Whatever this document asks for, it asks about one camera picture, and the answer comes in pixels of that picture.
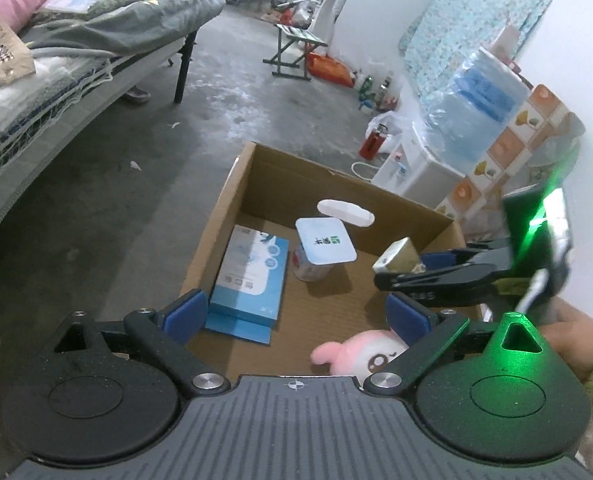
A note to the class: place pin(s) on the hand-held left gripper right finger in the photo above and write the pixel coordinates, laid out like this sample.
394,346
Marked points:
406,317

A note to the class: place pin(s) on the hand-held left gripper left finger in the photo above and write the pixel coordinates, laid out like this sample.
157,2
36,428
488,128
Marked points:
189,312

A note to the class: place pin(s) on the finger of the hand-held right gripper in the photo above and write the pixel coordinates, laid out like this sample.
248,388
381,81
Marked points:
441,280
444,260

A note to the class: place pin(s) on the small yellowish carton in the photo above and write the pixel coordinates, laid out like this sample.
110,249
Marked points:
399,255

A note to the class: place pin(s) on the pink plush doll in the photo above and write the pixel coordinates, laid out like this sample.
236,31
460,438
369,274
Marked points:
361,355

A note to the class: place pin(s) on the cardboard box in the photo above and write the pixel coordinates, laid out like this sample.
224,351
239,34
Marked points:
326,305

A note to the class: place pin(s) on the white yogurt cup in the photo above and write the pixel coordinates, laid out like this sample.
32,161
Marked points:
321,245

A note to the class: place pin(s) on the person's right hand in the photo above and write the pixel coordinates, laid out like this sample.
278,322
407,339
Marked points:
571,335

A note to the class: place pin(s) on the blue and white carton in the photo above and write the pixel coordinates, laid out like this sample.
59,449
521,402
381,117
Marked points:
251,280

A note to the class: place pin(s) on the white water dispenser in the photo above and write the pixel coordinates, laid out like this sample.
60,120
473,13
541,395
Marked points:
426,175

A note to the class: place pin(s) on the orange patterned board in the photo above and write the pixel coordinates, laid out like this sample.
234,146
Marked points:
516,145

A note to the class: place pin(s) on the red bottle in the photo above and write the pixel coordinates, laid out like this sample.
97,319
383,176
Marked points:
372,144

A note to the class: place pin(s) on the crumpled white plastic bag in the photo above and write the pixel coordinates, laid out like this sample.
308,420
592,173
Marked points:
396,127

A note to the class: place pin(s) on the blue water jug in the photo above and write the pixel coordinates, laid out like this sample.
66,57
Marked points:
476,105

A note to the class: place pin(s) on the green bottle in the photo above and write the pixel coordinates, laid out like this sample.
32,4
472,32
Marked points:
364,85

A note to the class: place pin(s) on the orange bag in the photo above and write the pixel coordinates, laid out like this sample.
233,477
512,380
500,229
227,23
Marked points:
329,70

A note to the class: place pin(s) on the shoe under bed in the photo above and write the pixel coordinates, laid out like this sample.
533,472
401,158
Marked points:
136,94

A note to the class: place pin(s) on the green folding stool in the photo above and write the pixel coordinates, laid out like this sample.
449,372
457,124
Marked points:
296,40

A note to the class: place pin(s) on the grey quilt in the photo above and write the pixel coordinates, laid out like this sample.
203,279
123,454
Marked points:
126,15

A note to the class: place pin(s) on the metal frame bed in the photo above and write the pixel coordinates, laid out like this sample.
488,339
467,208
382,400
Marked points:
36,125

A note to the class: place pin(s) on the floral wall cloth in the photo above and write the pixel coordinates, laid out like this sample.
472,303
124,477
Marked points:
456,10

